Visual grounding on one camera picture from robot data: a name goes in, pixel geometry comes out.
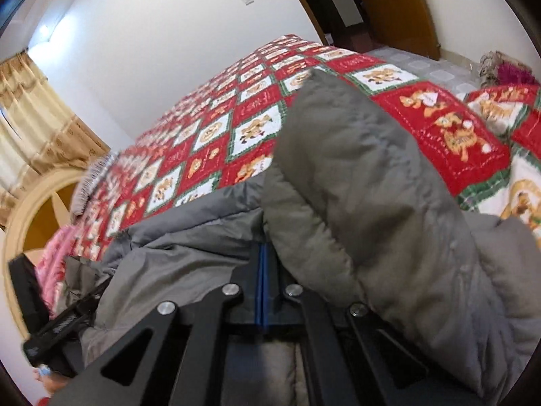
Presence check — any pink folded blanket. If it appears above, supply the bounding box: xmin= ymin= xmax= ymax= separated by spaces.
xmin=36 ymin=224 xmax=79 ymax=318

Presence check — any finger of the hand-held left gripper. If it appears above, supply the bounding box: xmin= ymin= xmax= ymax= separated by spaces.
xmin=40 ymin=280 xmax=111 ymax=339

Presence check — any striped pillow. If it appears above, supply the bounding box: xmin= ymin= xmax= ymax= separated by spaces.
xmin=70 ymin=152 xmax=120 ymax=216

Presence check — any brown wooden door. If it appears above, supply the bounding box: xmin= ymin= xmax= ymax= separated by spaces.
xmin=342 ymin=0 xmax=442 ymax=61

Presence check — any person's left hand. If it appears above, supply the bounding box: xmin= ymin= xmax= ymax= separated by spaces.
xmin=34 ymin=366 xmax=72 ymax=396

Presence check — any cream wooden bed headboard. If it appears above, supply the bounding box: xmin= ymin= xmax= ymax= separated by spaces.
xmin=2 ymin=167 xmax=91 ymax=343

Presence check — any crumpled cloth pile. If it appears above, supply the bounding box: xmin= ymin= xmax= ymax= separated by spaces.
xmin=479 ymin=51 xmax=539 ymax=88

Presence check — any beige patterned curtain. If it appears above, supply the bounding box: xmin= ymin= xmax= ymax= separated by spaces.
xmin=0 ymin=51 xmax=111 ymax=230

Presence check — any dark wooden door frame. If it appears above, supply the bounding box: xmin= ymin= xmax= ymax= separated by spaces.
xmin=277 ymin=0 xmax=339 ymax=46

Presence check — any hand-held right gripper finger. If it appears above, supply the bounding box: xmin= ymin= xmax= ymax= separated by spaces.
xmin=48 ymin=243 xmax=265 ymax=406
xmin=265 ymin=254 xmax=478 ymax=406

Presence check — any red checked printed bedspread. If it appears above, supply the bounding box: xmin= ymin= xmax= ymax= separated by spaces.
xmin=70 ymin=34 xmax=541 ymax=263

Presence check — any grey puffer jacket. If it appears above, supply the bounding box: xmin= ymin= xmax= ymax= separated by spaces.
xmin=63 ymin=68 xmax=541 ymax=406

